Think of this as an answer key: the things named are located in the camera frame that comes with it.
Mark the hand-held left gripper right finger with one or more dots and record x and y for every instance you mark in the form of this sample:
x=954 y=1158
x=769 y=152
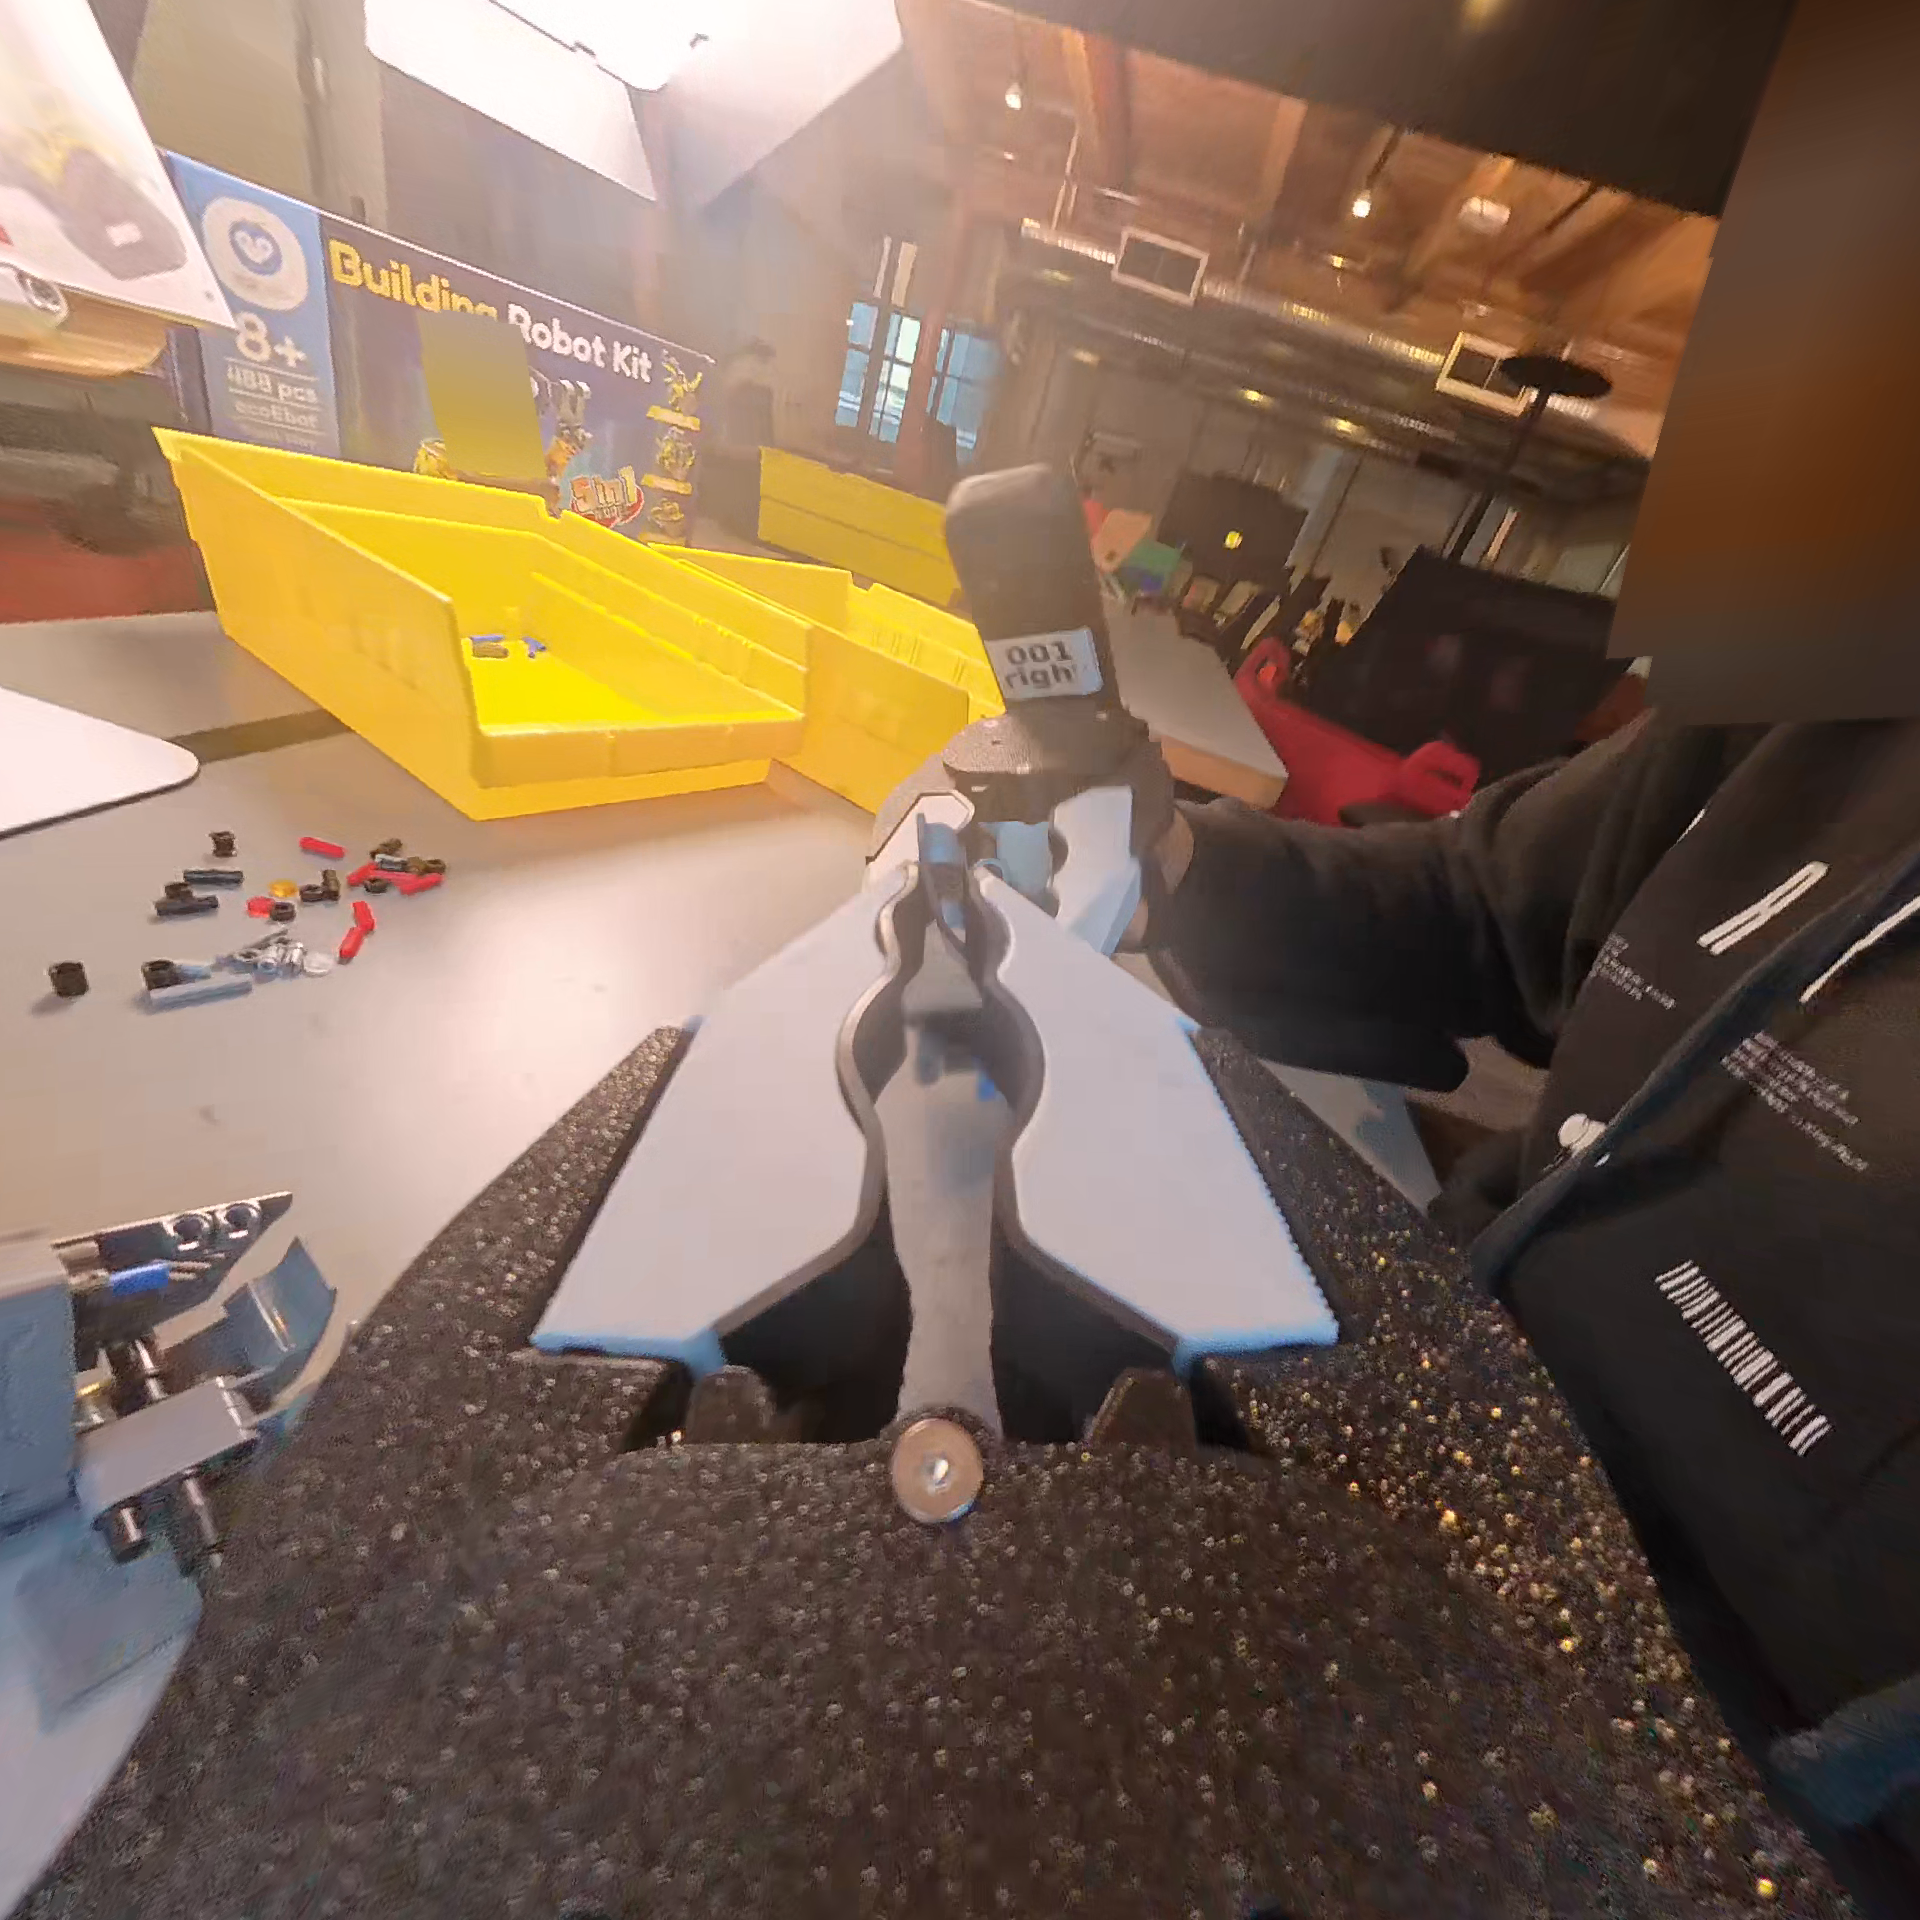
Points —
x=1171 y=1186

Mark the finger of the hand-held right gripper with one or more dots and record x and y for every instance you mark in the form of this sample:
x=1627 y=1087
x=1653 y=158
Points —
x=1096 y=870
x=931 y=841

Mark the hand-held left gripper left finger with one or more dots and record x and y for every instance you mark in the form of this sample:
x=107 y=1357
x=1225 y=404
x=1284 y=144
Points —
x=707 y=1186

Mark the white booklet stand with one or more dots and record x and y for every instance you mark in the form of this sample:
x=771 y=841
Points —
x=76 y=748

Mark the instruction booklet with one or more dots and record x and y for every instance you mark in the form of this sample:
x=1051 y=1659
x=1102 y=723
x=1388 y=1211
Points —
x=90 y=181

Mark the person's right forearm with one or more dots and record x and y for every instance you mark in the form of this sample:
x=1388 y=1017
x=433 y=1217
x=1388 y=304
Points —
x=1350 y=932

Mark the grey desk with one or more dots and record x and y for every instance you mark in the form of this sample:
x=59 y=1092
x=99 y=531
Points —
x=523 y=973

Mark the yellow plastic bin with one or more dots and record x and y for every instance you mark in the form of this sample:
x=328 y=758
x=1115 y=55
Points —
x=378 y=630
x=869 y=661
x=839 y=509

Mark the paned window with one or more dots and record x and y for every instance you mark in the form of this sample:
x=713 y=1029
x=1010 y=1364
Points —
x=876 y=367
x=962 y=391

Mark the red chair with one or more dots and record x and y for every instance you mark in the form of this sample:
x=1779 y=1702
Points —
x=1350 y=748

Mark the blue robot kit box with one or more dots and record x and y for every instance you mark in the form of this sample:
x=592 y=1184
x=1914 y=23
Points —
x=599 y=361

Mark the pile of small brick parts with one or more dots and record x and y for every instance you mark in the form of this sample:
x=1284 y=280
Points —
x=269 y=900

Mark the person's black hoodie torso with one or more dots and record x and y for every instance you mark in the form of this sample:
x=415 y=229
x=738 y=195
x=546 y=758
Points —
x=1724 y=1199

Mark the white flat panel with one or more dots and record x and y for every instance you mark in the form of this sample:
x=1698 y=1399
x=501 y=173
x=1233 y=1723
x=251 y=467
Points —
x=599 y=76

